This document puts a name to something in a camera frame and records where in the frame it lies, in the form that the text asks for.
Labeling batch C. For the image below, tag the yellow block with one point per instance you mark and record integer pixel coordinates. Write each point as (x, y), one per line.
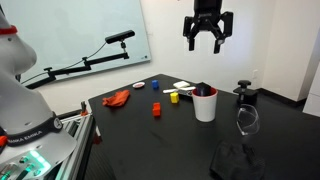
(174, 98)

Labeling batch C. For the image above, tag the black mesh cloth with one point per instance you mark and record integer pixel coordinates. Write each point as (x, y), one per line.
(233, 161)

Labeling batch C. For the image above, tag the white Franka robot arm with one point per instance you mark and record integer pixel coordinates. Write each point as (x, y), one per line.
(20, 100)

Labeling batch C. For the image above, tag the white eraser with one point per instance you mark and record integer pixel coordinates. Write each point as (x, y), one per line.
(181, 84)

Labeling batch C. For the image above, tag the blue block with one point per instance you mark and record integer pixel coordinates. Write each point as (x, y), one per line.
(155, 84)

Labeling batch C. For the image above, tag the orange cloth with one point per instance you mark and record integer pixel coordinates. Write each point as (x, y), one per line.
(116, 98)

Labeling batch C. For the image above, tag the white cabinet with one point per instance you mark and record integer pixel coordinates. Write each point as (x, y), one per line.
(312, 96)

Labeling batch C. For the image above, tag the grey remote control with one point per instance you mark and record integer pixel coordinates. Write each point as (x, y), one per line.
(181, 90)

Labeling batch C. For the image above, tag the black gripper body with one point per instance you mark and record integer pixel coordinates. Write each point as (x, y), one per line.
(208, 11)

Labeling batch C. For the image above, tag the black stereo camera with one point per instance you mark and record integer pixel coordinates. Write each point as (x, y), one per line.
(120, 36)

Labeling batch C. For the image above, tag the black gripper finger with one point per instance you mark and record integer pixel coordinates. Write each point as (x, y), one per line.
(189, 28)
(227, 28)

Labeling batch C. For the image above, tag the glass whiteboard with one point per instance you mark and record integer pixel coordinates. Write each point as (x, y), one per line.
(66, 30)

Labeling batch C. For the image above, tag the white wall outlet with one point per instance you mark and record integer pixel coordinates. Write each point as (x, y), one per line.
(255, 74)

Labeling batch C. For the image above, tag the orange block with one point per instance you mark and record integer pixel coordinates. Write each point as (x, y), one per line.
(156, 110)

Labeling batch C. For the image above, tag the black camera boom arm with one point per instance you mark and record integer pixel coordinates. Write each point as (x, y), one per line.
(100, 60)

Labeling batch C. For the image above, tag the aluminium frame rail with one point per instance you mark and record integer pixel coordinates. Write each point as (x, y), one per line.
(75, 146)

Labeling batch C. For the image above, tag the white mug red interior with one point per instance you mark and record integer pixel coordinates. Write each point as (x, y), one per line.
(205, 108)

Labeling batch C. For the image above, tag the clear wine glass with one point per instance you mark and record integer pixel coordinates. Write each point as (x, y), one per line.
(248, 121)

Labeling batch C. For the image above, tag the red and white dish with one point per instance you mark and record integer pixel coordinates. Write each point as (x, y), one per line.
(138, 85)

